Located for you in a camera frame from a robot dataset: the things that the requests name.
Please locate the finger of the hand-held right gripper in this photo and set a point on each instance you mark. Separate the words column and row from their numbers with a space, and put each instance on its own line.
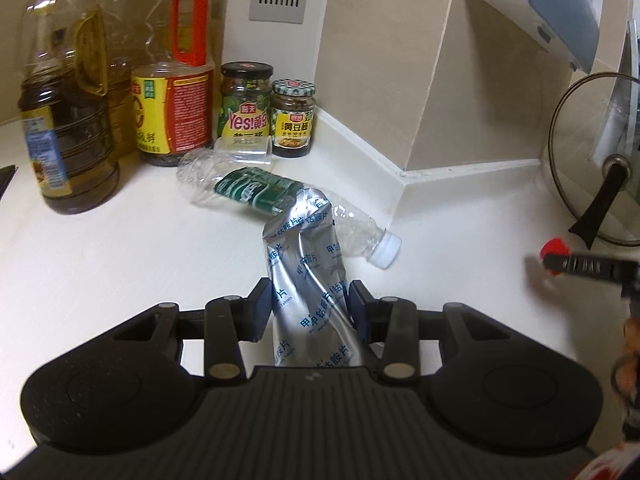
column 585, row 265

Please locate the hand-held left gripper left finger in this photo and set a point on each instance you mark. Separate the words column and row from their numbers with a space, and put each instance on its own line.
column 265, row 310

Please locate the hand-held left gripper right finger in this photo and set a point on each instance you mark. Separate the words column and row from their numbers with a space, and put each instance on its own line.
column 357, row 307

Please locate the red bottle cap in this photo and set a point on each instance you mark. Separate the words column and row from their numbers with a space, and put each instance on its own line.
column 555, row 246

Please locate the silver foil packet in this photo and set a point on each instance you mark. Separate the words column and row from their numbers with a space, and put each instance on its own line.
column 310, row 280

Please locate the person's right hand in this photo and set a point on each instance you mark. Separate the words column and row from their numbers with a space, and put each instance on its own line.
column 631, row 340

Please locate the glass pot lid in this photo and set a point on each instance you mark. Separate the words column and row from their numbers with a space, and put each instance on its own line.
column 600, row 200

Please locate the clear plastic wrapper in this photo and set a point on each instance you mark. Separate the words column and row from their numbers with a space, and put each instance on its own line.
column 240, row 185

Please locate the clear plastic cup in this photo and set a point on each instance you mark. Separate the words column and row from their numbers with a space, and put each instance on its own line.
column 245, row 152

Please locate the person's patterned clothing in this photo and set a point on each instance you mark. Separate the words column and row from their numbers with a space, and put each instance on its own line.
column 610, row 465

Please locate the small bean paste jar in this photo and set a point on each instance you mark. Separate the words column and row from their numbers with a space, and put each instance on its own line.
column 294, row 125

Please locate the large green pickle jar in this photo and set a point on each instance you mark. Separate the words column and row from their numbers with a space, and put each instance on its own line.
column 245, row 110

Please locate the dark oil bottle blue label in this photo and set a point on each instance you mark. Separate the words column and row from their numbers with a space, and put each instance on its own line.
column 65, row 150

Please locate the yellow oil bottle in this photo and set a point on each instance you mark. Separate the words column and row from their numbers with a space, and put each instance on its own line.
column 122, row 60

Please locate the black stove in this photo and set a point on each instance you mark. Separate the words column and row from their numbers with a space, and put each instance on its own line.
column 5, row 182

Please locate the white blue wall appliance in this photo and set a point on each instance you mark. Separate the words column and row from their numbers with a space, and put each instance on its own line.
column 525, row 0

